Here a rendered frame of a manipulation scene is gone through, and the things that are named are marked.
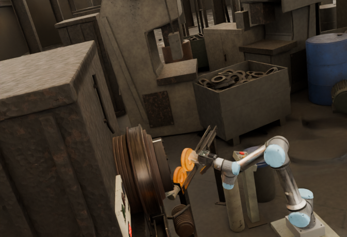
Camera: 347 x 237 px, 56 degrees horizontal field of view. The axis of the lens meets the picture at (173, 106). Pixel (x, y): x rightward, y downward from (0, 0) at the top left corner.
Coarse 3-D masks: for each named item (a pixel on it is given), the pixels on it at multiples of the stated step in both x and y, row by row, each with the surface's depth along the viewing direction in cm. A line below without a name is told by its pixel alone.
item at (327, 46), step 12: (324, 36) 453; (336, 36) 440; (312, 48) 434; (324, 48) 422; (336, 48) 417; (312, 60) 441; (324, 60) 428; (336, 60) 423; (312, 72) 448; (324, 72) 434; (336, 72) 428; (312, 84) 454; (324, 84) 440; (312, 96) 463; (324, 96) 446
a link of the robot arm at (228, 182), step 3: (225, 177) 208; (228, 177) 207; (231, 177) 206; (234, 177) 208; (225, 180) 209; (228, 180) 208; (231, 180) 208; (234, 180) 211; (225, 183) 209; (228, 183) 208; (231, 183) 209; (225, 186) 211; (228, 186) 210; (231, 186) 210
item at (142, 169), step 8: (136, 128) 163; (136, 136) 156; (136, 144) 152; (144, 144) 153; (136, 152) 149; (144, 152) 148; (136, 160) 148; (144, 160) 148; (136, 168) 147; (144, 168) 147; (144, 176) 146; (144, 184) 146; (152, 184) 146; (144, 192) 147; (152, 192) 148; (144, 200) 149; (152, 200) 150; (152, 208) 153; (160, 208) 154
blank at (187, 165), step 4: (188, 148) 219; (184, 152) 215; (188, 152) 218; (184, 156) 213; (184, 160) 213; (188, 160) 223; (184, 164) 213; (188, 164) 217; (192, 164) 222; (184, 168) 215; (188, 168) 216; (192, 168) 221
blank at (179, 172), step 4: (176, 168) 227; (180, 168) 227; (176, 172) 224; (180, 172) 227; (184, 172) 232; (176, 176) 223; (180, 176) 233; (184, 176) 232; (176, 180) 222; (180, 180) 232; (180, 184) 226
